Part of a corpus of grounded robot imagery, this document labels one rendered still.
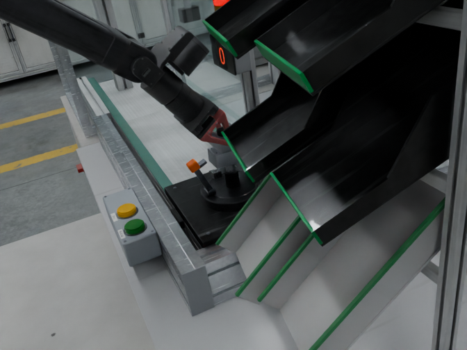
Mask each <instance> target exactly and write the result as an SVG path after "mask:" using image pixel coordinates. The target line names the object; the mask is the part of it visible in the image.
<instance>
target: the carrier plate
mask: <svg viewBox="0 0 467 350"><path fill-rule="evenodd" d="M235 166H236V167H237V168H242V167H241V165H240V163H236V164H235ZM204 176H205V178H206V179H207V178H209V177H210V176H211V172H207V173H205V174H204ZM201 186H202V183H201V181H200V180H199V179H198V177H197V176H196V177H193V178H189V179H187V180H185V181H182V182H179V183H175V184H173V185H169V186H167V187H165V188H164V189H165V194H166V195H167V197H168V199H169V200H170V201H171V203H172V205H173V206H174V207H175V208H176V210H177V212H178V213H179V214H180V216H181V218H182V219H183V221H184V222H185V223H186V225H187V226H188V228H189V229H190V231H191V232H192V234H193V235H194V236H195V238H196V239H197V241H198V242H199V244H200V245H201V247H202V248H204V247H207V246H209V245H212V244H215V243H216V242H217V241H218V239H219V238H220V236H221V235H222V234H223V233H224V231H225V230H226V229H227V227H228V226H229V225H230V223H231V222H232V221H233V219H234V218H235V217H236V215H237V214H238V213H239V212H240V211H236V212H220V211H216V210H212V209H210V208H208V207H206V206H205V205H204V203H203V202H202V197H201V193H200V188H201Z"/></svg>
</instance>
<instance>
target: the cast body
mask: <svg viewBox="0 0 467 350"><path fill-rule="evenodd" d="M223 130H224V128H223V126H222V127H220V128H218V129H217V132H214V133H212V136H213V137H216V138H220V139H223V140H225V139H224V137H223V135H222V134H221V132H222V131H223ZM208 160H209V162H210V163H212V164H213V165H214V166H215V167H216V168H217V169H219V168H221V167H226V166H229V165H233V164H236V163H239V162H238V160H237V158H236V157H235V155H234V153H233V151H232V150H231V148H230V147H229V146H225V145H222V144H216V143H213V147H209V148H208Z"/></svg>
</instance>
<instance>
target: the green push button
mask: <svg viewBox="0 0 467 350"><path fill-rule="evenodd" d="M144 228H145V223H144V221H143V220H141V219H132V220H130V221H129V222H127V223H126V224H125V226H124V229H125V232H126V233H128V234H136V233H139V232H141V231H143V229H144Z"/></svg>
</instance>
